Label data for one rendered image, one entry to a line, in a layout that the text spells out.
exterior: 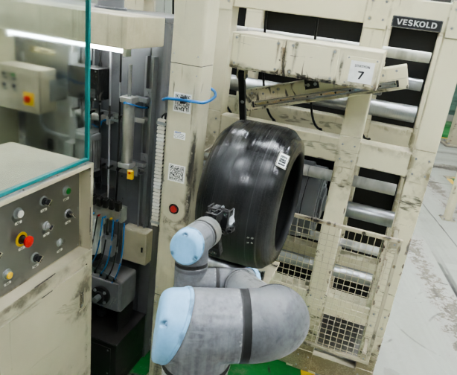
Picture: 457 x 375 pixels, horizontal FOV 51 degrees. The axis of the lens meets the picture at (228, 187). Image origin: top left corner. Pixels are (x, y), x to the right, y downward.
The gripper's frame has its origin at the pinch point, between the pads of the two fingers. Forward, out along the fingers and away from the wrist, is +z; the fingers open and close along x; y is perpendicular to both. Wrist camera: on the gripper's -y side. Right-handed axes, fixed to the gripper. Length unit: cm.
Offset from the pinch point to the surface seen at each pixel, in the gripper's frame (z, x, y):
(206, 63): 28, 27, 48
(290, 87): 64, 1, 44
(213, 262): 24.4, 10.8, -28.0
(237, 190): 9.2, 1.7, 8.0
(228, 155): 14.4, 8.7, 18.3
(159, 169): 29, 42, 3
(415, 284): 235, -91, -95
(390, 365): 128, -76, -108
